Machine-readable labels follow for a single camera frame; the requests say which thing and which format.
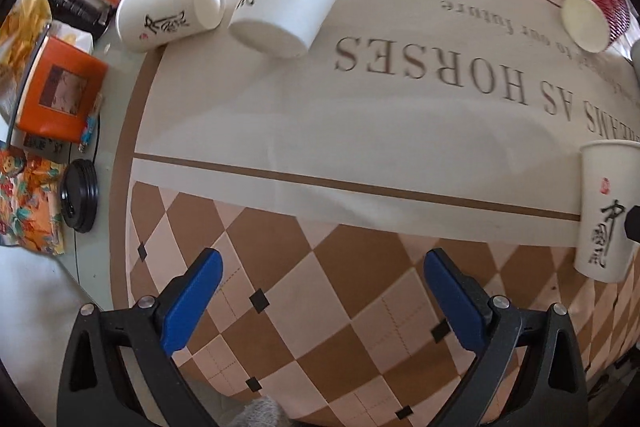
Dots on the black long box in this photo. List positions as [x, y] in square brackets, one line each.
[82, 15]

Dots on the red ribbed paper cup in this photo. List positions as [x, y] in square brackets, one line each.
[595, 24]

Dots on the floral orange snack bag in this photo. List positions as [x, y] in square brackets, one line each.
[30, 207]

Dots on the white paper cup lying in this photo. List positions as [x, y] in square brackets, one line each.
[143, 25]

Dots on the black round lid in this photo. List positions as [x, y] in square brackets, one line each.
[79, 195]

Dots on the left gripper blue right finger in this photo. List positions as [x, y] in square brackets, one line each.
[550, 388]

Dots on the white paper cup calligraphy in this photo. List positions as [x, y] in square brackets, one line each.
[609, 222]

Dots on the yellow snack bag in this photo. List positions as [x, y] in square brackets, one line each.
[20, 31]

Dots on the orange box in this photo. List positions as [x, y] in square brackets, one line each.
[59, 92]

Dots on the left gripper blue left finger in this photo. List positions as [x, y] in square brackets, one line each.
[95, 388]

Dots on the checkered beige tablecloth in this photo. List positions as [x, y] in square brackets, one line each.
[323, 181]

